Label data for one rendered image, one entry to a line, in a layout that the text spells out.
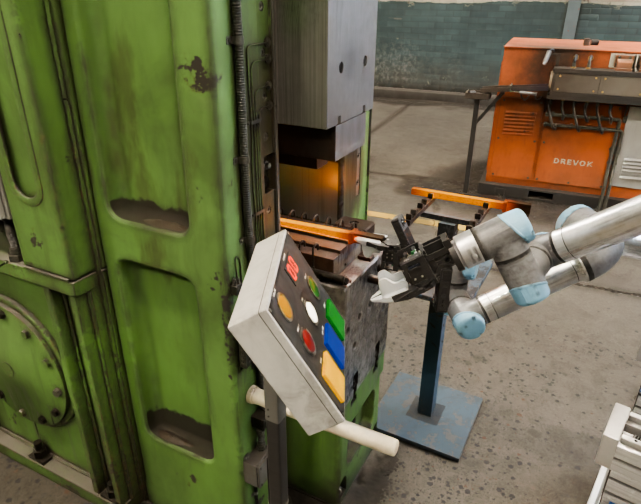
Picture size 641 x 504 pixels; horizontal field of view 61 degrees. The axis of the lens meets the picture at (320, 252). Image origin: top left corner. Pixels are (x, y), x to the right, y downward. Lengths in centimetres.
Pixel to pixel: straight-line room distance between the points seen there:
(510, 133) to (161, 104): 397
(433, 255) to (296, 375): 39
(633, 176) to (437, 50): 477
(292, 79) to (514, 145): 381
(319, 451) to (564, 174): 371
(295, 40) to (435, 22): 781
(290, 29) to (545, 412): 197
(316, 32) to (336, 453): 133
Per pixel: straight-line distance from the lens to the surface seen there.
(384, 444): 149
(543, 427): 262
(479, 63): 909
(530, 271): 118
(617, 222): 123
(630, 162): 512
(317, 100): 139
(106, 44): 150
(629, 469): 150
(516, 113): 501
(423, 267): 115
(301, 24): 139
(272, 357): 98
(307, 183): 194
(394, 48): 933
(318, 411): 105
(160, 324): 172
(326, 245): 163
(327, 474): 206
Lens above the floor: 169
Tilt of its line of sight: 26 degrees down
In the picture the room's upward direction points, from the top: straight up
